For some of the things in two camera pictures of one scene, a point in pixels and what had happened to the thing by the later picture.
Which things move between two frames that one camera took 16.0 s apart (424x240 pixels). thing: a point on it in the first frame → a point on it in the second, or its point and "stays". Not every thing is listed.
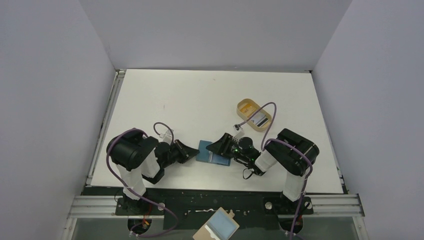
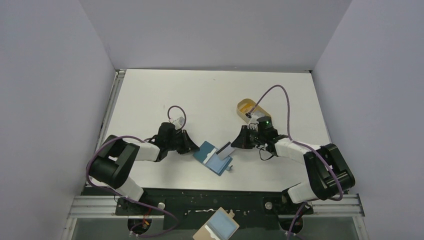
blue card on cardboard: x=221 y=226 stays
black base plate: x=183 y=208 stays
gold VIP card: x=248 y=109 stays
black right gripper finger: x=222 y=146 → x=245 y=140
